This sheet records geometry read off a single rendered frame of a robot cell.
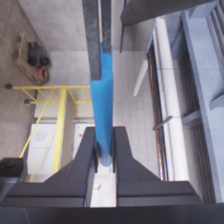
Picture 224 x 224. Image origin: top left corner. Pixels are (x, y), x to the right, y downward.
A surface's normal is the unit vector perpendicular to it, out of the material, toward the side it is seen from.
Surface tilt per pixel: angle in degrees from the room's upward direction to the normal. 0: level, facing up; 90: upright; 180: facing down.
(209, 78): 90
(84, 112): 90
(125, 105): 90
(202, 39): 90
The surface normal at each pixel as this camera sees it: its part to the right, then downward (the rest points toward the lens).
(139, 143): 0.01, -0.30
